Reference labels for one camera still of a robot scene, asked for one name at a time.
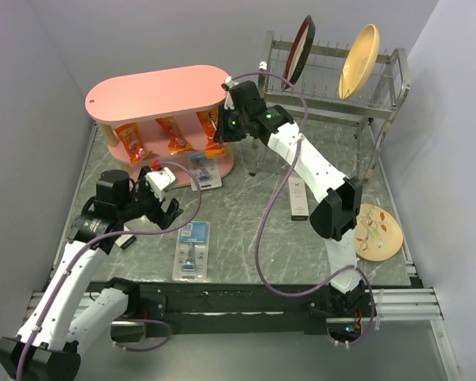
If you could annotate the blue boxed razor pack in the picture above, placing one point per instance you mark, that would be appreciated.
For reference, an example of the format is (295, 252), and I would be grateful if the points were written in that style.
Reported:
(206, 171)
(191, 253)

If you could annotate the dark red plate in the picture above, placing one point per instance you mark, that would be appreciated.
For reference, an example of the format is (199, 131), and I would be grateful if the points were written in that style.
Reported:
(300, 50)

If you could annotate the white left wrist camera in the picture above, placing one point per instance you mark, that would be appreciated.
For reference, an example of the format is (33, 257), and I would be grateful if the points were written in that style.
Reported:
(161, 181)

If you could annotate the metal dish rack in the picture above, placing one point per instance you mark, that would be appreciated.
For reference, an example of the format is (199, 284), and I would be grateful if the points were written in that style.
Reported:
(381, 98)

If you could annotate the yellow plate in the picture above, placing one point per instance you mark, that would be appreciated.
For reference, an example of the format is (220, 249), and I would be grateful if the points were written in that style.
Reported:
(360, 62)

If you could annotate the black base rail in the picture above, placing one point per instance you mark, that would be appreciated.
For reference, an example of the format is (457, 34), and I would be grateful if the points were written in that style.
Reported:
(216, 308)

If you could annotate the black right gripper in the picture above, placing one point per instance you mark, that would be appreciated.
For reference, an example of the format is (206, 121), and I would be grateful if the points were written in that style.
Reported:
(221, 135)

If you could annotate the orange razor pack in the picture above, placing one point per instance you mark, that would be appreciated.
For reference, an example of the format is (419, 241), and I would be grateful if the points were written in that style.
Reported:
(177, 141)
(209, 120)
(131, 137)

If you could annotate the beige flat plate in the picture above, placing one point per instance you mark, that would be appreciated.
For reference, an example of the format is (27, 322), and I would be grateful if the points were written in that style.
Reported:
(378, 236)

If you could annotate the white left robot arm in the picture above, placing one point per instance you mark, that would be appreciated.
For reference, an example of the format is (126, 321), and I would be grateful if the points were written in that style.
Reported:
(50, 345)

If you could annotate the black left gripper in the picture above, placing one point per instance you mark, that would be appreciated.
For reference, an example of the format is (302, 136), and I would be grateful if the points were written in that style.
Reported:
(162, 217)

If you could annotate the pink three-tier shelf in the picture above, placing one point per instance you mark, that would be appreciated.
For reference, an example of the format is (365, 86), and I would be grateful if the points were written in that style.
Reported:
(142, 99)

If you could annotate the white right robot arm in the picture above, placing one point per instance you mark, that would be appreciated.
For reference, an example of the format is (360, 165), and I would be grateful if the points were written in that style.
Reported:
(338, 196)

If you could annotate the white black slim box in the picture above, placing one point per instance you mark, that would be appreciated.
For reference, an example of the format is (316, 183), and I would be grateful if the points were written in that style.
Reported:
(125, 241)
(299, 209)

